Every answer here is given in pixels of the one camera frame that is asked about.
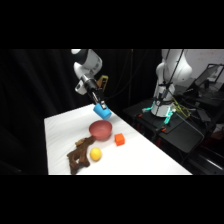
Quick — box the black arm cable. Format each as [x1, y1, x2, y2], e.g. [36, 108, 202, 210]
[105, 49, 148, 101]

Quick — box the tan wrist camera mount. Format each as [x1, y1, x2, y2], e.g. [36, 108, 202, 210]
[96, 75, 110, 92]

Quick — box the black curtain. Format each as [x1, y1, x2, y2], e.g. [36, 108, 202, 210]
[0, 49, 164, 176]

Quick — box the blue plastic cup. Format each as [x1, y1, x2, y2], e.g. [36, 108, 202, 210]
[92, 102, 113, 121]

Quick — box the yellow cable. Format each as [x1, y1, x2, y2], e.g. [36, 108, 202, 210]
[172, 98, 194, 119]

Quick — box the brown plush toy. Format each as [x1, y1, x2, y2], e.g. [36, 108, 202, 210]
[66, 136, 96, 176]

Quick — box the orange cube block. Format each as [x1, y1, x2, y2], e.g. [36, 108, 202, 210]
[114, 133, 126, 147]

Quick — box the yellow ball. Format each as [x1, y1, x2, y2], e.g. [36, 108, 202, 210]
[89, 147, 103, 162]

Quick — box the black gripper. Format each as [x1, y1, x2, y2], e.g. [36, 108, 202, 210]
[81, 77, 109, 111]

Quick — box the pink bowl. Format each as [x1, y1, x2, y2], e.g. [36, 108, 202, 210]
[88, 120, 114, 141]

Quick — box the black laptop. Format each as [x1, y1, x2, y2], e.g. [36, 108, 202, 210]
[194, 63, 224, 90]

